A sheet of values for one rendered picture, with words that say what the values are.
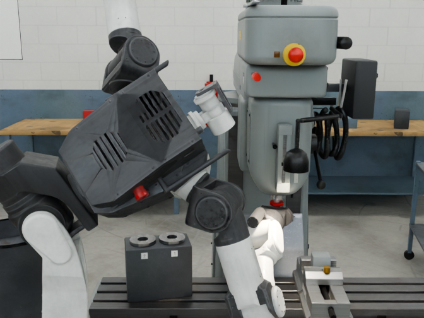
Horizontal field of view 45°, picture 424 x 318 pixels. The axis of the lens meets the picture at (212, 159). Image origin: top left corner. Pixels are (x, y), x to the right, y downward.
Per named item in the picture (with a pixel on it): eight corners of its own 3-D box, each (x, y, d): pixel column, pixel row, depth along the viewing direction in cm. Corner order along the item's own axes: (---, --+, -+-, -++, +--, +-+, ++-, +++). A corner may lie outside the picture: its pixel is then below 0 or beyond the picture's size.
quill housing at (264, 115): (313, 197, 163) (318, 96, 155) (248, 197, 162) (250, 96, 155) (303, 181, 181) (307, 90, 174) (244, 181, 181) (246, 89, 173)
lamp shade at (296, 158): (294, 175, 141) (296, 153, 139) (277, 169, 147) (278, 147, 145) (313, 171, 145) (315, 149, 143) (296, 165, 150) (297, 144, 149)
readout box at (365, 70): (376, 119, 186) (382, 60, 181) (351, 119, 186) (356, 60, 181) (361, 111, 206) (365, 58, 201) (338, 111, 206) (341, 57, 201)
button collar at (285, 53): (305, 65, 138) (306, 43, 137) (282, 65, 138) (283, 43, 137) (303, 65, 140) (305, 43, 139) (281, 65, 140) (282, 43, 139)
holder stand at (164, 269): (192, 296, 177) (192, 242, 172) (127, 303, 172) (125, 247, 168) (187, 280, 188) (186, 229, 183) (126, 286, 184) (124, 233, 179)
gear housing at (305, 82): (327, 98, 152) (330, 64, 149) (245, 98, 152) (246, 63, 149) (306, 87, 184) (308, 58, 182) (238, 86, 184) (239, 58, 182)
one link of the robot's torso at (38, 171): (-37, 172, 116) (30, 129, 117) (-25, 159, 128) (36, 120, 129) (39, 264, 125) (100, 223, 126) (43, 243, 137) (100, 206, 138)
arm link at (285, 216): (294, 203, 167) (288, 214, 156) (293, 231, 169) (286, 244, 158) (256, 199, 171) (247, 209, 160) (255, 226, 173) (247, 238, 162)
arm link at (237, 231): (242, 244, 119) (225, 188, 118) (207, 252, 122) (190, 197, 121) (253, 231, 130) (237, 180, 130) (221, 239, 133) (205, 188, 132)
